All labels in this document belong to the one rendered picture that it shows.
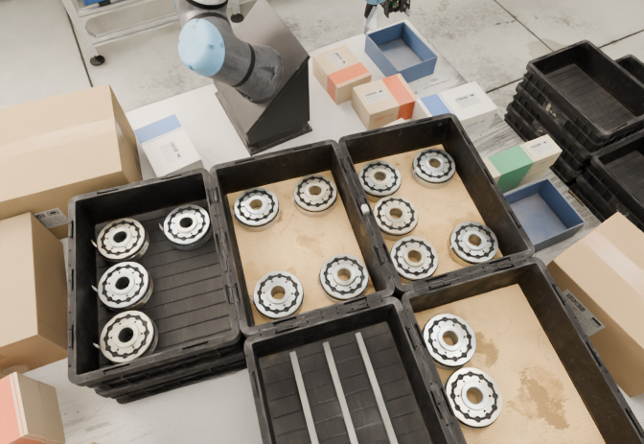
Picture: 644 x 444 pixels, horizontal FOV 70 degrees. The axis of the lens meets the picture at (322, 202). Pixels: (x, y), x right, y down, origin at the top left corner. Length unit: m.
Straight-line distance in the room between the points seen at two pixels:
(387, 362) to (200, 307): 0.40
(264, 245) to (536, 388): 0.62
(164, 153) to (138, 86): 1.45
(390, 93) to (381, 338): 0.75
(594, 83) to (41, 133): 1.89
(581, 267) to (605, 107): 1.03
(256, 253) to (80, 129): 0.54
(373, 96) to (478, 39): 1.65
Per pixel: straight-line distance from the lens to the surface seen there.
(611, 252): 1.19
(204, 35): 1.14
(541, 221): 1.36
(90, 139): 1.26
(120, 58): 2.95
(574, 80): 2.12
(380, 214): 1.06
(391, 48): 1.69
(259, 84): 1.22
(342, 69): 1.49
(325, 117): 1.45
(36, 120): 1.36
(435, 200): 1.14
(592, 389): 1.02
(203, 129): 1.46
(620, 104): 2.11
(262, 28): 1.36
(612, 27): 3.41
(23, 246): 1.20
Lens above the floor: 1.76
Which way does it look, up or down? 58 degrees down
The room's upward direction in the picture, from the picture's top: straight up
